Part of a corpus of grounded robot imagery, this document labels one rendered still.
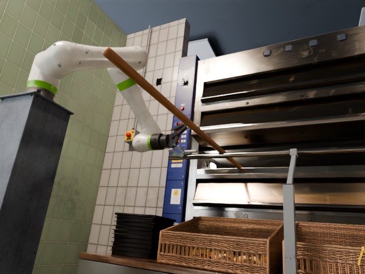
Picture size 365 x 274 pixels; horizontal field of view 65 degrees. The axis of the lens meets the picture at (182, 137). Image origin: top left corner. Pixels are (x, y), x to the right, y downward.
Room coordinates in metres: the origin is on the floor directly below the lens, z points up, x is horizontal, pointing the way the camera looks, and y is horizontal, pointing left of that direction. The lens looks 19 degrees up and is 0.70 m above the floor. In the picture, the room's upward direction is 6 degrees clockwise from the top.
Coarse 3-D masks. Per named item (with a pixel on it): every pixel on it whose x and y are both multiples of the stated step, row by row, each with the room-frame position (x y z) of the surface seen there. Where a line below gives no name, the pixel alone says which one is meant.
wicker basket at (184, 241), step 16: (192, 224) 1.86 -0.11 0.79; (208, 224) 1.91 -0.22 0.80; (224, 224) 1.86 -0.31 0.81; (240, 224) 1.81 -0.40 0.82; (256, 224) 1.77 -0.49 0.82; (160, 240) 1.55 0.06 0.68; (176, 240) 1.51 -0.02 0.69; (192, 240) 1.47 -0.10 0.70; (208, 240) 1.43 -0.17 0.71; (224, 240) 1.39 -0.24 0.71; (240, 240) 1.35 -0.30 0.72; (256, 240) 1.31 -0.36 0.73; (272, 240) 1.37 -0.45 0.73; (160, 256) 1.55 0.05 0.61; (176, 256) 1.51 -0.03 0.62; (208, 256) 1.43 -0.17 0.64; (256, 256) 1.32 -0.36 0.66; (272, 256) 1.35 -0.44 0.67; (224, 272) 1.38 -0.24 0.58; (240, 272) 1.35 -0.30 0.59; (256, 272) 1.32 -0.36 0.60; (272, 272) 1.35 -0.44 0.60
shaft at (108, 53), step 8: (104, 48) 0.70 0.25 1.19; (104, 56) 0.71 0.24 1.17; (112, 56) 0.71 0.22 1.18; (120, 64) 0.75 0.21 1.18; (128, 64) 0.77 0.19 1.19; (128, 72) 0.79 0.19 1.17; (136, 72) 0.81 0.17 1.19; (136, 80) 0.83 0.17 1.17; (144, 80) 0.85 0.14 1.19; (144, 88) 0.88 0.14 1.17; (152, 88) 0.89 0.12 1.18; (152, 96) 0.94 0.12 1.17; (160, 96) 0.95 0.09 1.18; (168, 104) 1.00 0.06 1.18; (176, 112) 1.06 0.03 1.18; (184, 120) 1.13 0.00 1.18; (192, 128) 1.22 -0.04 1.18; (200, 136) 1.32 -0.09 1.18; (208, 136) 1.36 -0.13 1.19; (216, 144) 1.46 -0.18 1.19; (224, 152) 1.58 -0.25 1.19; (232, 160) 1.73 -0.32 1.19
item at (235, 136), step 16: (240, 128) 1.71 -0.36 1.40; (256, 128) 1.66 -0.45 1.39; (272, 128) 1.63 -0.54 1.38; (288, 128) 1.60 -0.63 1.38; (304, 128) 1.57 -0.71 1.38; (320, 128) 1.54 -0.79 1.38; (336, 128) 1.51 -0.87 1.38; (352, 128) 1.49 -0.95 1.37; (208, 144) 1.99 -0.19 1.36; (224, 144) 1.94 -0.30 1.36; (240, 144) 1.90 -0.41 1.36
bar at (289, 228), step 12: (168, 156) 1.70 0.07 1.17; (192, 156) 1.62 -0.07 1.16; (204, 156) 1.58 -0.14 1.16; (216, 156) 1.55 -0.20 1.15; (228, 156) 1.52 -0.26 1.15; (240, 156) 1.49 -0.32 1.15; (252, 156) 1.46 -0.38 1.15; (264, 156) 1.44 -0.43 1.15; (288, 180) 1.20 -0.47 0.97; (288, 192) 1.15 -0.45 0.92; (288, 204) 1.15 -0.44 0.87; (288, 216) 1.15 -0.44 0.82; (288, 228) 1.15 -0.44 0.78; (288, 240) 1.15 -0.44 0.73; (288, 252) 1.15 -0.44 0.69; (288, 264) 1.16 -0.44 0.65
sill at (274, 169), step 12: (240, 168) 1.86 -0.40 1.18; (252, 168) 1.82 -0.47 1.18; (264, 168) 1.79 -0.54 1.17; (276, 168) 1.75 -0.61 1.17; (288, 168) 1.71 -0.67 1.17; (300, 168) 1.68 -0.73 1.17; (312, 168) 1.65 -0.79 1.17; (324, 168) 1.62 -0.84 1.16; (336, 168) 1.59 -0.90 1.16; (348, 168) 1.56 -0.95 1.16; (360, 168) 1.53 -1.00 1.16
